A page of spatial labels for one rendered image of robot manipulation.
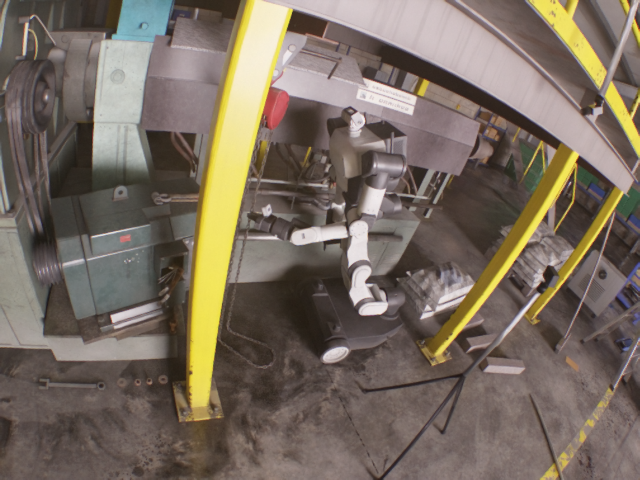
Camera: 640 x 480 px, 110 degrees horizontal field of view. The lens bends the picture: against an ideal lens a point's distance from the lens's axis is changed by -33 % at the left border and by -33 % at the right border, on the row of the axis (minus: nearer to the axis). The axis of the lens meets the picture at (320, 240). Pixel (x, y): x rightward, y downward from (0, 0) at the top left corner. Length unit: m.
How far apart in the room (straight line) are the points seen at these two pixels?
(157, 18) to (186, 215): 0.95
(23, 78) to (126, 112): 0.67
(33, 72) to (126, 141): 0.74
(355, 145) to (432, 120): 1.13
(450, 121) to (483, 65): 1.40
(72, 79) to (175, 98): 0.52
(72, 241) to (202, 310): 0.57
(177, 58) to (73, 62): 0.50
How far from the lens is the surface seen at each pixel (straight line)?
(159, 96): 1.72
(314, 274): 2.56
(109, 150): 1.88
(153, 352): 1.89
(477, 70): 1.17
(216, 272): 1.01
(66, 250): 1.33
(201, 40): 1.69
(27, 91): 1.32
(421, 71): 3.17
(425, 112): 2.35
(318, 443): 1.83
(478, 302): 2.23
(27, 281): 1.69
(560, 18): 1.43
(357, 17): 0.87
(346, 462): 1.85
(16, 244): 1.56
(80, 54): 1.68
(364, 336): 2.12
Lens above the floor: 1.64
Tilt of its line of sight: 32 degrees down
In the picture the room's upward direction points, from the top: 21 degrees clockwise
